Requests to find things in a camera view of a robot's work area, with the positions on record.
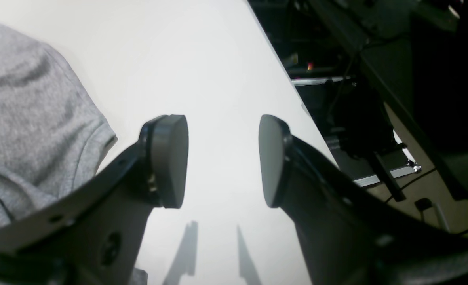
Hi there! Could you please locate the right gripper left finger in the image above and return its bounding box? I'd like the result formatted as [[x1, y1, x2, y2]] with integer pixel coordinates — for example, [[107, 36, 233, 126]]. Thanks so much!
[[0, 115, 189, 285]]

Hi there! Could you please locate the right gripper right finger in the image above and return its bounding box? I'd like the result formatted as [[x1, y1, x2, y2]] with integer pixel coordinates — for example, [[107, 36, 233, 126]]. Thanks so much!
[[258, 115, 468, 285]]

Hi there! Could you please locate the grey T-shirt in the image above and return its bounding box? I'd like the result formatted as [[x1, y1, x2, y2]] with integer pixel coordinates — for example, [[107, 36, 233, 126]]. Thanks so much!
[[0, 24, 117, 228]]

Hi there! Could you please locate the aluminium frame rail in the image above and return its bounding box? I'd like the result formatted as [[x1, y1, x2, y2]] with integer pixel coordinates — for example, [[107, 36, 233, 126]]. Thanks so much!
[[292, 77, 420, 187]]

